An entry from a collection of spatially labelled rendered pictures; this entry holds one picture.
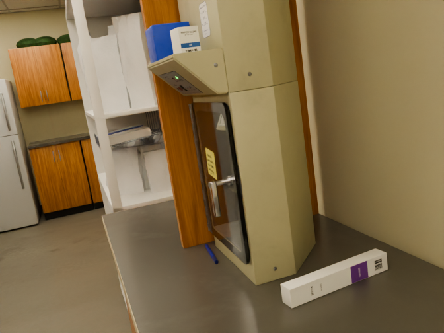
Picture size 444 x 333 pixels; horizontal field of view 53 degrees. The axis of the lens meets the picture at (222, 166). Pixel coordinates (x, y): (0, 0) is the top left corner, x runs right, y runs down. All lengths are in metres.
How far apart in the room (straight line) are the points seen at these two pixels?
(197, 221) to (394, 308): 0.67
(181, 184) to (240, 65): 0.50
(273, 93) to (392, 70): 0.33
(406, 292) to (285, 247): 0.29
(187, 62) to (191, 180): 0.51
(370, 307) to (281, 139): 0.42
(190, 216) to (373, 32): 0.74
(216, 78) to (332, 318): 0.56
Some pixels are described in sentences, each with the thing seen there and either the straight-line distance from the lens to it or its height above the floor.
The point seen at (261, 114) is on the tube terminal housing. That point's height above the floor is 1.35.
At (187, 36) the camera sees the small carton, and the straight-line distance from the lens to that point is 1.07.
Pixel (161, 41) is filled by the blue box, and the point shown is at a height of 1.56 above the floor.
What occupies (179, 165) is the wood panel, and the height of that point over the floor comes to 1.20.
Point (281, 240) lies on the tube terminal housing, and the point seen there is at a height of 1.04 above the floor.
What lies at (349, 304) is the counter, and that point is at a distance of 1.04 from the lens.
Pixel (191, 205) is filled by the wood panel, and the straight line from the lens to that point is 1.42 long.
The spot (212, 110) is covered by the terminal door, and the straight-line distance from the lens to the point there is 1.12.
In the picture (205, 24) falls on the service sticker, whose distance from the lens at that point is 1.12.
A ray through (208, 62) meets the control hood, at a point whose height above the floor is 1.48.
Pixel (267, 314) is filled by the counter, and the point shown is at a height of 0.94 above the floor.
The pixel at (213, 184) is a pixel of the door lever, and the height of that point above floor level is 1.20.
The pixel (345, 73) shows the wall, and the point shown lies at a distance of 1.39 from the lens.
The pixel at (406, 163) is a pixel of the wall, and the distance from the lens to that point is 1.24.
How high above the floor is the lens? 1.45
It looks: 11 degrees down
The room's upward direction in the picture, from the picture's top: 8 degrees counter-clockwise
